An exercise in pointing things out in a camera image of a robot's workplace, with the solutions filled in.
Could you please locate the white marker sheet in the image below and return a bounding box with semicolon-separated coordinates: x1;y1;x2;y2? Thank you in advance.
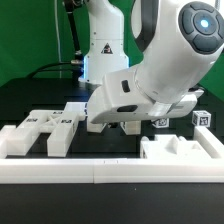
64;102;86;116

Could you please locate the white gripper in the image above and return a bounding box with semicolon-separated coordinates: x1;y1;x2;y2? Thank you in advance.
87;67;204;124

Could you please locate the white chair back frame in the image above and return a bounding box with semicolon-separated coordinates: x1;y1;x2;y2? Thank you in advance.
6;110;85;157

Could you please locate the black cable bundle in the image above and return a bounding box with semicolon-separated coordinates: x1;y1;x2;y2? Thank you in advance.
25;0;84;80

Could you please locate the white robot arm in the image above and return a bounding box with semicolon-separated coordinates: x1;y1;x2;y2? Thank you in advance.
85;0;224;124

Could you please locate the white chair seat part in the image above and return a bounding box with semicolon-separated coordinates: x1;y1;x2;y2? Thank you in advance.
140;134;210;160

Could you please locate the white U-shaped fence frame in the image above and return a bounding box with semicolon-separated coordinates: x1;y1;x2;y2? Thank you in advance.
0;125;224;184

